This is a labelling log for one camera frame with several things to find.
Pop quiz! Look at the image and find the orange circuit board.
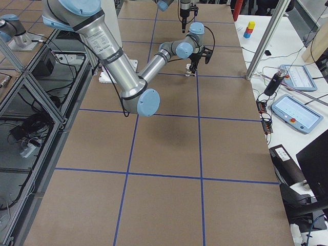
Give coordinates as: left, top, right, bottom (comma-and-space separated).
256, 100, 273, 135

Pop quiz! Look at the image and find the black monitor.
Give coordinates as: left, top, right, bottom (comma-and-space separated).
296, 130, 328, 200

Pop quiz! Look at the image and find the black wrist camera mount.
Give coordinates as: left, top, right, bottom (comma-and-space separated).
201, 46, 214, 65

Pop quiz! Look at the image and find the teach pendant tablet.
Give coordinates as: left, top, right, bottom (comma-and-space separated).
280, 65, 317, 92
271, 94, 323, 134

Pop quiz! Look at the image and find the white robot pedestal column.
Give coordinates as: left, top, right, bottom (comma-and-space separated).
99, 0, 138, 83

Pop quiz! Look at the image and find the black camera cable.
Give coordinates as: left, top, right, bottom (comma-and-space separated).
163, 25, 216, 62

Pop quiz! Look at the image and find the aluminium frame post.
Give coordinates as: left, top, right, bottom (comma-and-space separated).
245, 0, 290, 80

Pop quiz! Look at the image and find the near teach pendant tablet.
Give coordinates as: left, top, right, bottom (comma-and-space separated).
271, 94, 323, 134

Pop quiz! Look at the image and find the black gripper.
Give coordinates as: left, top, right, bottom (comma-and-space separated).
190, 53, 202, 73
179, 2, 190, 33

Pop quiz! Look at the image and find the far teach pendant tablet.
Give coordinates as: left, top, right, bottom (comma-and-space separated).
280, 65, 317, 92

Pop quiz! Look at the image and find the small black square object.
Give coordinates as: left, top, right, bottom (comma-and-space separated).
264, 50, 271, 56

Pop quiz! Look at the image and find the wooden board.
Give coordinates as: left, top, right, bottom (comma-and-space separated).
302, 22, 327, 63

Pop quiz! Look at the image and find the yellow red blue block stack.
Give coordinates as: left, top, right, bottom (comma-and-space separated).
243, 21, 256, 38

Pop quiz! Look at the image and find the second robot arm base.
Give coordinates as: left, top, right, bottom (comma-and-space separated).
1, 14, 37, 52

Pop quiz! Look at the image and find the black box with label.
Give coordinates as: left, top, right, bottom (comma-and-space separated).
269, 145, 305, 186

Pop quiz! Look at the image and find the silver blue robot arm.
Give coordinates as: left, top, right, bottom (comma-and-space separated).
155, 0, 192, 33
43, 1, 205, 116

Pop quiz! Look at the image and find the black cylindrical bottle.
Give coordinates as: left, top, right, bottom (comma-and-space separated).
264, 68, 287, 96

